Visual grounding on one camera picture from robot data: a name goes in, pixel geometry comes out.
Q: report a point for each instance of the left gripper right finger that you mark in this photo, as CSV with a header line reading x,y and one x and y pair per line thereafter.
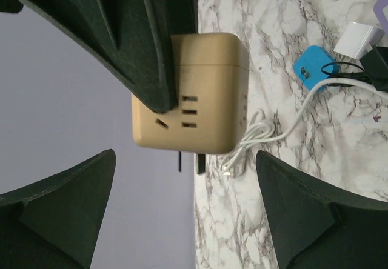
x,y
318,225

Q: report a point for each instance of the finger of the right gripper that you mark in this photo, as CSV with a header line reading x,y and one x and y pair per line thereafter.
x,y
131,38

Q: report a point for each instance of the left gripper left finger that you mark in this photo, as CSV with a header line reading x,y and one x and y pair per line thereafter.
x,y
55,222

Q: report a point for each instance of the beige cube socket adapter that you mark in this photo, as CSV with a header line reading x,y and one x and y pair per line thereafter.
x,y
212,77

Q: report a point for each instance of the purple power strip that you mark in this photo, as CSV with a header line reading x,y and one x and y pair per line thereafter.
x,y
380,11

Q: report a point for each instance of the blue charger plug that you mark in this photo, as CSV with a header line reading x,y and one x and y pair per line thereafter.
x,y
308,66

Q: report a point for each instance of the small white charger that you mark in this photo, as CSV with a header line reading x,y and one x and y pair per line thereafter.
x,y
355,38

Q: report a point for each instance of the black charger with cable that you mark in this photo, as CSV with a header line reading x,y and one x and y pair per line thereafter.
x,y
372,68

